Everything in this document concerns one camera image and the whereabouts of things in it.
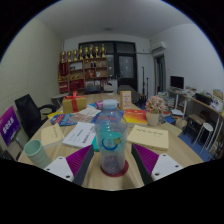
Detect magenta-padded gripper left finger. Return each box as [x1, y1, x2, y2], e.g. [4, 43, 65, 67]
[43, 144, 95, 187]

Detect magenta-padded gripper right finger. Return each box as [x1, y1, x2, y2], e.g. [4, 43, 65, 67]
[130, 143, 184, 186]

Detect clear plastic water bottle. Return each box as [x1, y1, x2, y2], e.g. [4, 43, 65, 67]
[94, 98, 129, 177]

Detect large tan envelope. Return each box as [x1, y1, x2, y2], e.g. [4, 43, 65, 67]
[126, 124, 170, 151]

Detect flat round red coaster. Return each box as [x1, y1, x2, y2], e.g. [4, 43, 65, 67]
[100, 159, 130, 178]

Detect teal book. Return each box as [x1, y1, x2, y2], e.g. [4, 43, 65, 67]
[91, 133, 101, 153]

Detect white paper document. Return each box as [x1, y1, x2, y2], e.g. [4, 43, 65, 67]
[62, 121, 98, 149]

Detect light green cup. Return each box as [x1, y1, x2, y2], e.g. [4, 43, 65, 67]
[23, 139, 53, 170]

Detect blue colourful booklet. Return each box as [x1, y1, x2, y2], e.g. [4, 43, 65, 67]
[50, 113, 78, 127]

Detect orange red book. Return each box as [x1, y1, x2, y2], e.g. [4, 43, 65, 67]
[123, 108, 148, 126]

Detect blue book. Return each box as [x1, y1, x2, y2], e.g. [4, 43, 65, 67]
[91, 112, 101, 124]

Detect yellow flat folder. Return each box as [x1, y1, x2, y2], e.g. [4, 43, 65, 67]
[47, 110, 64, 120]

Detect pink flowers in white pot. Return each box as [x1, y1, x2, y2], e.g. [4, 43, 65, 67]
[144, 95, 168, 127]

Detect yellow gift box red ribbon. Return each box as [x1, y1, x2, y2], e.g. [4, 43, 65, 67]
[62, 91, 88, 114]

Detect upright tan box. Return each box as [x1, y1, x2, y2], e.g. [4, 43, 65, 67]
[119, 90, 133, 111]

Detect small round side table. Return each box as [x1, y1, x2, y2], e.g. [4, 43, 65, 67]
[50, 93, 69, 108]

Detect black office chair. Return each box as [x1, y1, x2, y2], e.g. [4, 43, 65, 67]
[14, 93, 58, 139]

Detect grey office chair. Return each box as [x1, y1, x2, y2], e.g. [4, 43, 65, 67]
[117, 84, 141, 104]

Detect white round stool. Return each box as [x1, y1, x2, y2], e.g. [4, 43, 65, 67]
[193, 122, 214, 154]

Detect purple sign on stand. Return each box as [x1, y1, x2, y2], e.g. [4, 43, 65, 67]
[0, 105, 22, 148]

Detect black microphone stand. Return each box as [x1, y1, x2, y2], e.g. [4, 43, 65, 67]
[141, 66, 150, 98]

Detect wooden side desk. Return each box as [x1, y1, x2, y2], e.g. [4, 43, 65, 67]
[166, 88, 224, 158]

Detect black computer monitor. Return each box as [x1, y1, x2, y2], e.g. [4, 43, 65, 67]
[169, 75, 185, 90]

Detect wooden shelf unit with trophies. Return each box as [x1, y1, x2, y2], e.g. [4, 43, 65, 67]
[58, 43, 109, 94]

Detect black framed glass door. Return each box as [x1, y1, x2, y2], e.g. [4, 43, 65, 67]
[78, 40, 138, 92]

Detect white wall air conditioner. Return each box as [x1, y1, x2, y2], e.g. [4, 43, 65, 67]
[150, 40, 167, 54]

